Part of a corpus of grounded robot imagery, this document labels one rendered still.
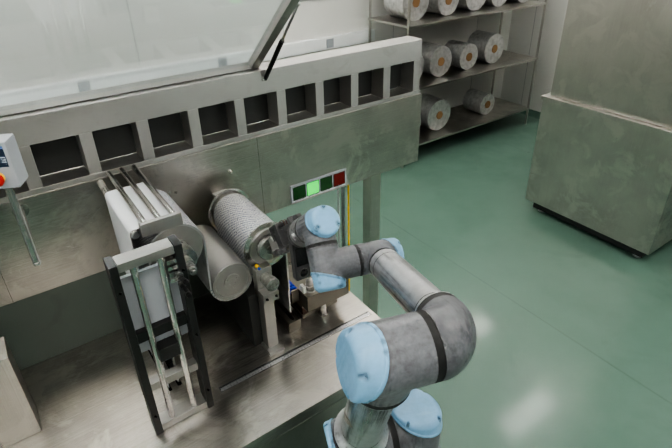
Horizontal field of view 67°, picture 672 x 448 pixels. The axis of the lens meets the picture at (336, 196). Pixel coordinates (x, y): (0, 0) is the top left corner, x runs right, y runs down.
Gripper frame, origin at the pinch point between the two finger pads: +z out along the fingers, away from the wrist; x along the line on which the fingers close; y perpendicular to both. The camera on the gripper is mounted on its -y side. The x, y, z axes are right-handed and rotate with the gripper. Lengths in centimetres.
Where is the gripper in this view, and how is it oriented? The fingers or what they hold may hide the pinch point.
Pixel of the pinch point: (279, 254)
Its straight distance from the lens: 147.4
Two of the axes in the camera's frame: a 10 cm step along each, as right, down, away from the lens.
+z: -4.2, 2.7, 8.7
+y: -3.8, -9.2, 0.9
